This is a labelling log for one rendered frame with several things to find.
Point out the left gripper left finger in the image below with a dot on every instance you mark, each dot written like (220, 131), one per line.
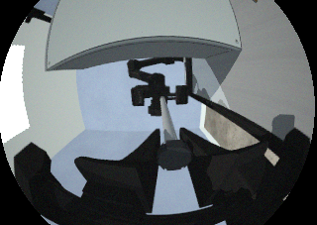
(137, 171)

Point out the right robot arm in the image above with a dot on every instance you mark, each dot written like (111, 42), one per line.
(134, 72)

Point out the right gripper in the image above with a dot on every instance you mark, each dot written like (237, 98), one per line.
(156, 94)

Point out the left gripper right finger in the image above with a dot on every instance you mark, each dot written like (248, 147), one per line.
(212, 165)

